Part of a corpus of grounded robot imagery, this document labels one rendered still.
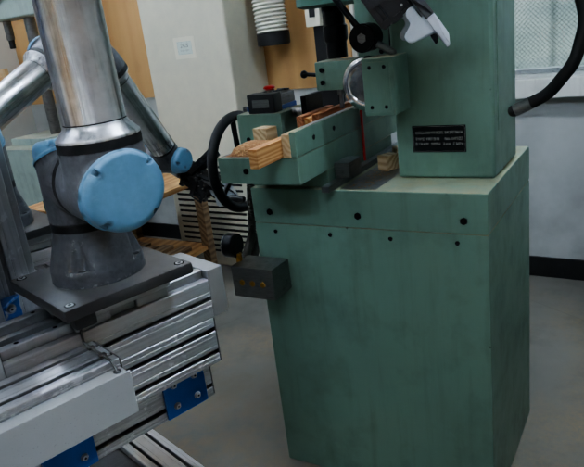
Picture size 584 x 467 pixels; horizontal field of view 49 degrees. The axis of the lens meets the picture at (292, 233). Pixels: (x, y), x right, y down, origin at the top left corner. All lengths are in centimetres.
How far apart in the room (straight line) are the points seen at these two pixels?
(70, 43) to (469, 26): 82
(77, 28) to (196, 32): 227
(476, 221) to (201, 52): 203
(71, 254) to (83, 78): 30
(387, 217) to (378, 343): 32
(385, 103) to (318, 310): 54
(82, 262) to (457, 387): 90
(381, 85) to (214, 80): 180
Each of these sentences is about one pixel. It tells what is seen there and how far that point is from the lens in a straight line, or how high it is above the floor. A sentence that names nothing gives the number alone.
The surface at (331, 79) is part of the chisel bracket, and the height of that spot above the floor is 103.
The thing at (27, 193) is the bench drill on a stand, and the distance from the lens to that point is 375.
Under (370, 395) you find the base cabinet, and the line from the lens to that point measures 165.
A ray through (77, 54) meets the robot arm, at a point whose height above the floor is 116.
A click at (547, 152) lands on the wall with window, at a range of 280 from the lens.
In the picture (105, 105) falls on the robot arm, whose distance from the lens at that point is 88.
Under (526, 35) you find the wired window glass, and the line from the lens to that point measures 282.
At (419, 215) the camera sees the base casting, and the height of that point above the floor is 75.
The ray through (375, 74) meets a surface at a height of 105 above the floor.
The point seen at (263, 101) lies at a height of 99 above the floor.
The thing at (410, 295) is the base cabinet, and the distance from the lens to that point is 147.
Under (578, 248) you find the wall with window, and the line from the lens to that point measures 290.
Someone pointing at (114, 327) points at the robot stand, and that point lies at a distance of 106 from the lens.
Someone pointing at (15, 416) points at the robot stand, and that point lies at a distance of 94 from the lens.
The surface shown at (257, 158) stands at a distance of 128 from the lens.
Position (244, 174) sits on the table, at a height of 86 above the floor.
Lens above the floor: 117
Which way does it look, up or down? 18 degrees down
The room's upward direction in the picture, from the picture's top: 7 degrees counter-clockwise
